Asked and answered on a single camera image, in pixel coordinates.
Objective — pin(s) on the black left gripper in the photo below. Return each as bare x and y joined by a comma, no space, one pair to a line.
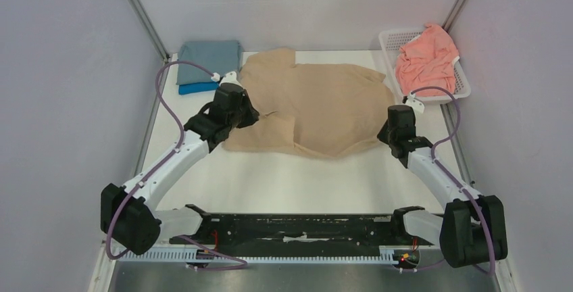
252,114

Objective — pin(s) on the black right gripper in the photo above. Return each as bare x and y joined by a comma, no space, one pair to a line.
387,132

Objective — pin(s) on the beige t-shirt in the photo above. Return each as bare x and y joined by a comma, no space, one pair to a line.
312,110

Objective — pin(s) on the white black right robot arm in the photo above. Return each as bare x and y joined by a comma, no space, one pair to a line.
472,228

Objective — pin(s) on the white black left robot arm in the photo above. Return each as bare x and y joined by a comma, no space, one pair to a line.
129,212

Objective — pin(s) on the folded bright blue t-shirt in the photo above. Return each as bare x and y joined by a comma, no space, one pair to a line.
198,87

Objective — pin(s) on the folded grey-blue t-shirt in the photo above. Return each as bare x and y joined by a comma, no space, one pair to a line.
215,56

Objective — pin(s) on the pink crumpled t-shirt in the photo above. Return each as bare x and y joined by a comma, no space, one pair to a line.
428,62

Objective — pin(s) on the white perforated plastic basket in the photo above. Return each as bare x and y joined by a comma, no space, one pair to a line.
392,40

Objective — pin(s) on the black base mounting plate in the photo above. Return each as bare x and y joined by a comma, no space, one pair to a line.
293,235

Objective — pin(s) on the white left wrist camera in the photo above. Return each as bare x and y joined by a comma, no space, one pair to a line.
227,78

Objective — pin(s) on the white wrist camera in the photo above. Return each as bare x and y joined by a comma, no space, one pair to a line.
412,101
227,78

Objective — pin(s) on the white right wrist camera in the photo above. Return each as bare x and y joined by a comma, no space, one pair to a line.
412,101

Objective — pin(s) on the white slotted cable duct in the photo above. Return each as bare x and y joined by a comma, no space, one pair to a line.
189,254

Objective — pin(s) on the grey aluminium corner post left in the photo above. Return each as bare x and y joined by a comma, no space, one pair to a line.
151,31

